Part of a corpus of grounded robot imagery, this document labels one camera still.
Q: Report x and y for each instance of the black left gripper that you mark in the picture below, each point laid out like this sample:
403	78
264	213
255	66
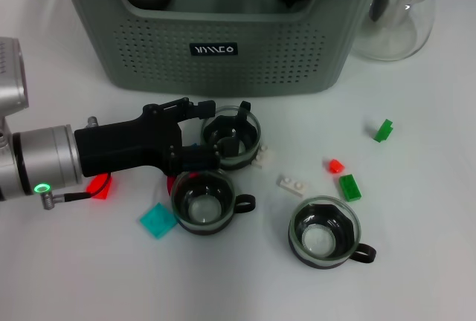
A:
119	146

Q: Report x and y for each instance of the glass teacup with black sleeve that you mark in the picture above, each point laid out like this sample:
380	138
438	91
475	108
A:
320	243
202	209
219	122

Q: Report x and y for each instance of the grey perforated storage bin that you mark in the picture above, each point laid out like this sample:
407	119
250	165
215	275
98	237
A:
223	76

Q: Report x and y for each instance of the white two-stud plate brick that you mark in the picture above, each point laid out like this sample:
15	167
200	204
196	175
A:
262	159
294	186

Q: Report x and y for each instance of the teal square plate brick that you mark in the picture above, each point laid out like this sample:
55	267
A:
158	220

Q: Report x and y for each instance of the silver wrist connector stub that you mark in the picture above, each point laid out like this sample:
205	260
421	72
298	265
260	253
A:
93	121

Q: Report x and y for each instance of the bright red sloped brick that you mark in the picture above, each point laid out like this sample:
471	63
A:
100	194

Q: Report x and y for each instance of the glass carafe with black lid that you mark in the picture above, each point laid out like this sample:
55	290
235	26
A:
401	38

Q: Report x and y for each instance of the green rectangular brick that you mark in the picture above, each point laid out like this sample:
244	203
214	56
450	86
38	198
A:
350	188

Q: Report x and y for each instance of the green notched brick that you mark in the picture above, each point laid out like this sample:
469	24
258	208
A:
383	131

